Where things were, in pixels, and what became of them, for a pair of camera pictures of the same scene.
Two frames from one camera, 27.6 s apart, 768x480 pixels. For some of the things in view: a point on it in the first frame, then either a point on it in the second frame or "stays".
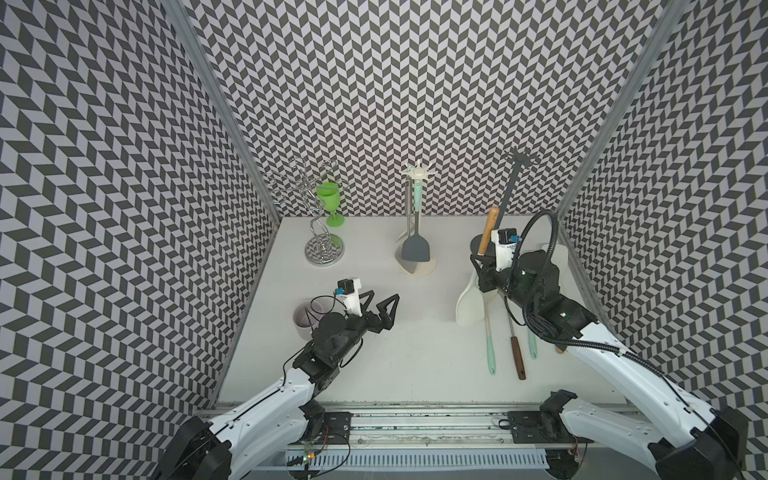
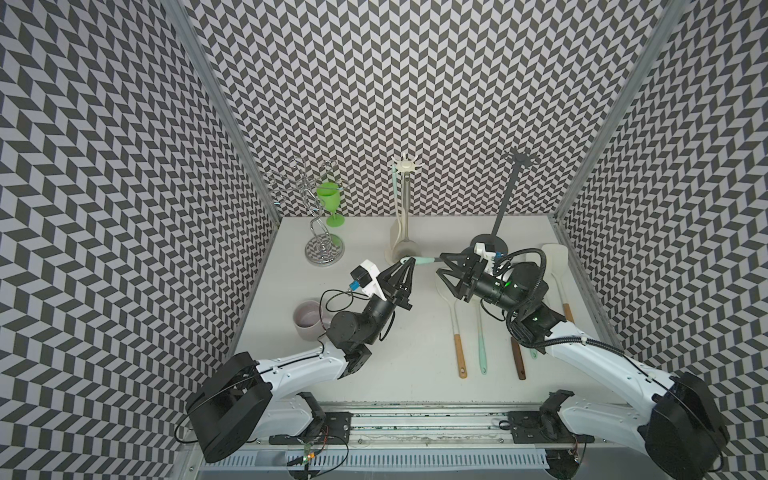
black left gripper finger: (370, 295) -> (389, 279)
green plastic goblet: (331, 193) stays
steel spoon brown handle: (518, 358) stays
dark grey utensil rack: (518, 159) stays
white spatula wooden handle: (559, 258) stays
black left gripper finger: (385, 318) -> (404, 286)
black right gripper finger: (485, 274) -> (459, 290)
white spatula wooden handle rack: (471, 303) -> (447, 294)
